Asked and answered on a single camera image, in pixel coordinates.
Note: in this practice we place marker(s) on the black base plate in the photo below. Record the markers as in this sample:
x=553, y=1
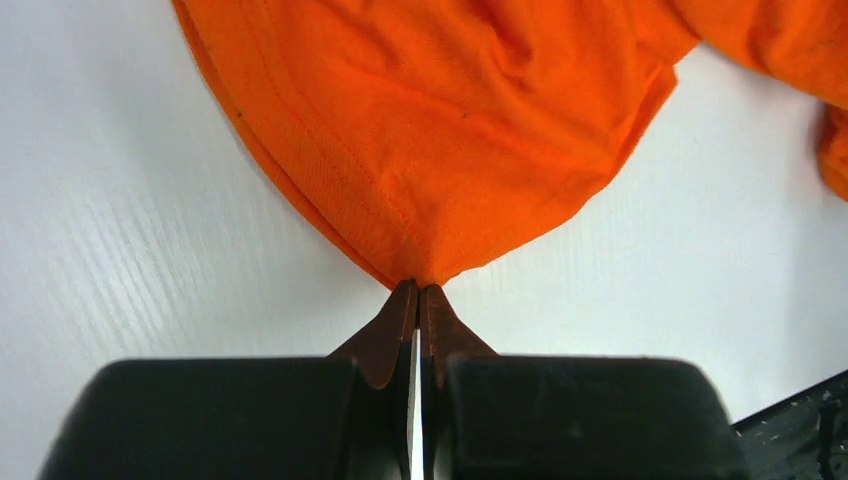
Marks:
x=801, y=437

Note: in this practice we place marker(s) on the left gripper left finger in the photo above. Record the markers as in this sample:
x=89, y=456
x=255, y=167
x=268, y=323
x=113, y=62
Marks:
x=376, y=347

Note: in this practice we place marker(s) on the orange t shirt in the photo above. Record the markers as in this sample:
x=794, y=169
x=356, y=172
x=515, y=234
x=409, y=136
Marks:
x=427, y=138

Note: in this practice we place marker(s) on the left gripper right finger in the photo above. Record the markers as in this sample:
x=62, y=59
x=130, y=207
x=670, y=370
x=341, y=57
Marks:
x=443, y=335

